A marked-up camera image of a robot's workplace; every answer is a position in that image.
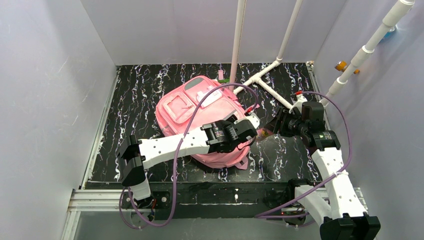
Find yellow green patterned pencil case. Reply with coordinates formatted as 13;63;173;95
256;128;273;141

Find pink student backpack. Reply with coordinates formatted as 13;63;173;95
155;75;255;170

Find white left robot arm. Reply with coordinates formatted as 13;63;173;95
116;115;260;201

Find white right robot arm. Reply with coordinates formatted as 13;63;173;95
265;101;381;240

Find green white pipe fitting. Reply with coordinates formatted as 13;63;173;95
217;78;230;84

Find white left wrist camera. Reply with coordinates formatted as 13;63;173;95
245;112;260;129

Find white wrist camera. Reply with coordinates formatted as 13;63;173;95
289;93;308;114
245;112;260;129

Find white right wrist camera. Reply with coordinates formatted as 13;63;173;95
289;93;308;114

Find orange yellow wall knob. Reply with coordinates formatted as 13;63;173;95
334;60;348;72

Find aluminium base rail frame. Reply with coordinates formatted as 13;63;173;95
71;63;381;240

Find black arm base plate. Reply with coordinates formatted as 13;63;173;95
145;181;319;222

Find white PVC pipe frame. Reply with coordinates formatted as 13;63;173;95
233;0;415;109

